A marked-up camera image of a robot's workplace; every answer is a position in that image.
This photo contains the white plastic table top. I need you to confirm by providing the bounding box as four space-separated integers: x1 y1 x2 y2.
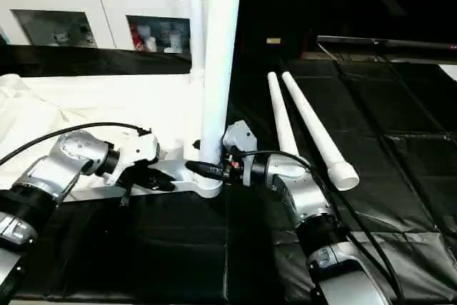
0 73 226 202

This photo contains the white plastic table leg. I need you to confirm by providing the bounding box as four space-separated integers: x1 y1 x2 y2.
267 71 302 160
194 0 245 199
187 0 209 84
281 70 360 192

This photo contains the black work mat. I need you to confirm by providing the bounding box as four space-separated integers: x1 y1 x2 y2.
0 44 457 302

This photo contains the crumpled black plastic sheet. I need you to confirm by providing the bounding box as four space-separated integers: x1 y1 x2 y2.
271 59 457 302

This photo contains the white cabinet with glass doors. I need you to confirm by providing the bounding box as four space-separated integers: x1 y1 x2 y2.
0 0 215 54

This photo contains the dark low furniture silver edge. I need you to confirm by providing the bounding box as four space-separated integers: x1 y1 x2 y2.
316 34 457 56

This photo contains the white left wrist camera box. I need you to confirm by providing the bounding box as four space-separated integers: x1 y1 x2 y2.
114 132 162 186

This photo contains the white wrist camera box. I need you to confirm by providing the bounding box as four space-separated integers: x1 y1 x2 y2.
222 120 258 157
114 132 162 186

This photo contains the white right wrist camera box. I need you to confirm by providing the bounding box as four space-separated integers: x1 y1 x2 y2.
222 120 258 157

